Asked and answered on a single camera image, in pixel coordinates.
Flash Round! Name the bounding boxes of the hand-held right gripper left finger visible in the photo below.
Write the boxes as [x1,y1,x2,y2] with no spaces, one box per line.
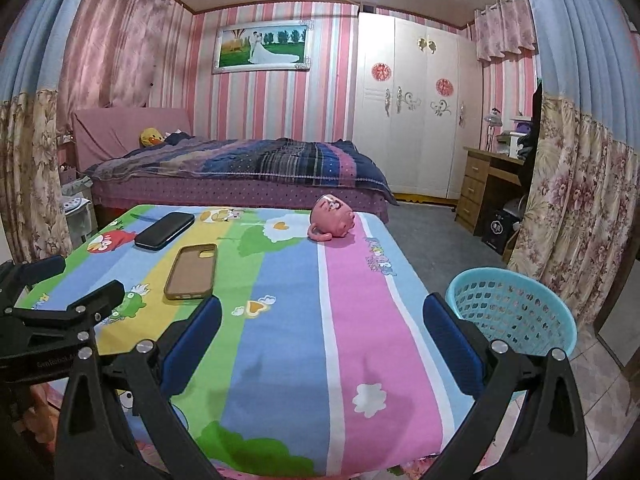
[56,296,226,480]

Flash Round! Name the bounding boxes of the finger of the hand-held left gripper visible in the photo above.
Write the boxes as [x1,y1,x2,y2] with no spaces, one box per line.
[0,255,67,308]
[0,280,126,346]

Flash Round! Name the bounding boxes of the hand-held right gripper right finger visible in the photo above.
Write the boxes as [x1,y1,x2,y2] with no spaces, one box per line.
[422,294,588,480]

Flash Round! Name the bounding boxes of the light blue plastic basket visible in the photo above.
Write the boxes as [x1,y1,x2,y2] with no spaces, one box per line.
[445,267,577,403]

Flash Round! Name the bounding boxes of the white plastic cabinet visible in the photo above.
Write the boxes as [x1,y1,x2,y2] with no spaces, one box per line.
[60,195,98,251]

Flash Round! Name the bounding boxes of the brown phone case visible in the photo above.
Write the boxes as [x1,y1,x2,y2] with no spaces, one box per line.
[164,243,219,302]

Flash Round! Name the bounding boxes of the black phone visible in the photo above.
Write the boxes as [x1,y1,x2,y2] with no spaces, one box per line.
[134,212,196,252]

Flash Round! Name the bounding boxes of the cartoon printed tablecloth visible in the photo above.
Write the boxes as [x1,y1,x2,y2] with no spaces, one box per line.
[27,204,501,478]

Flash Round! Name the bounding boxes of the blue floral curtain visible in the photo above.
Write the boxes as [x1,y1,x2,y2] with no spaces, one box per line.
[505,0,640,328]
[0,0,103,266]

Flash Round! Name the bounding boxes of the black box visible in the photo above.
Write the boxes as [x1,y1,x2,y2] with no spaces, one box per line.
[481,207,518,253]

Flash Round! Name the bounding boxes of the pink bed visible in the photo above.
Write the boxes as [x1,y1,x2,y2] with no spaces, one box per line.
[70,106,401,223]

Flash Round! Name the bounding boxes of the wooden desk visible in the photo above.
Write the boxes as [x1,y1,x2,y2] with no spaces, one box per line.
[455,146,531,236]

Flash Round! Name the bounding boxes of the pink pig mug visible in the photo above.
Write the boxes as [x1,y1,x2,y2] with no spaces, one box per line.
[306,194,357,243]

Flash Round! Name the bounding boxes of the patchwork blanket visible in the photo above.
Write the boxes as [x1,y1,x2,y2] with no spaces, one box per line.
[82,137,401,206]

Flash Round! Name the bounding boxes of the white printer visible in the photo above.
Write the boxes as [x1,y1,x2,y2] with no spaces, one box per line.
[497,130,526,157]

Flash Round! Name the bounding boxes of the white wardrobe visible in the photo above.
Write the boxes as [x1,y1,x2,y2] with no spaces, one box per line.
[352,12,483,201]

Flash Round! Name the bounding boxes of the desk lamp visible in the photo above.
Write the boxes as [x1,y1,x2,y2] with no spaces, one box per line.
[482,107,503,151]

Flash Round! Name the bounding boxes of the pink window curtain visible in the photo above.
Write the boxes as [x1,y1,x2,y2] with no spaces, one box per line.
[57,0,193,133]

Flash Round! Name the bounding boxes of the pink curtain valance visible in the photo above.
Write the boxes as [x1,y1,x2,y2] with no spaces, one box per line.
[474,0,538,63]

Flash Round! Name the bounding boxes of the framed wall picture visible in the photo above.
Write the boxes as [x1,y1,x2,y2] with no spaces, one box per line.
[211,20,315,75]

